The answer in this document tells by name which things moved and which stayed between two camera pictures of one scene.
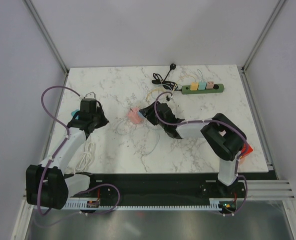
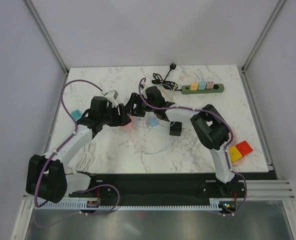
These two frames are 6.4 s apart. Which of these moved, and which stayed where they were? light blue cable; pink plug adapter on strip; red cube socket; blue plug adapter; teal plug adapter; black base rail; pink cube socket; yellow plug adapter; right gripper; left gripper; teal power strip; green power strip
Moved: right gripper; blue plug adapter; light blue cable; left gripper; pink cube socket
Stayed: pink plug adapter on strip; green power strip; yellow plug adapter; red cube socket; black base rail; teal power strip; teal plug adapter
